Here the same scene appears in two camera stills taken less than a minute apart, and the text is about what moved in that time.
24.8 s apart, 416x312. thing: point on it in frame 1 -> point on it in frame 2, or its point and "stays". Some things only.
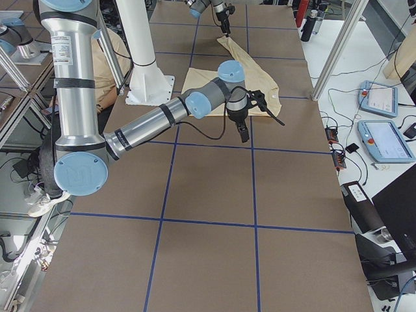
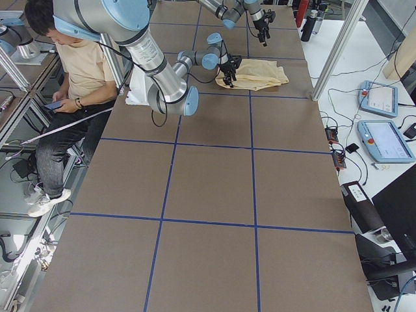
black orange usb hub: (331, 135) stays
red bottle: (302, 8) stays
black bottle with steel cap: (307, 30) stays
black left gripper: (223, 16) -> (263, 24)
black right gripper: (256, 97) -> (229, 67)
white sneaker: (39, 203) stays
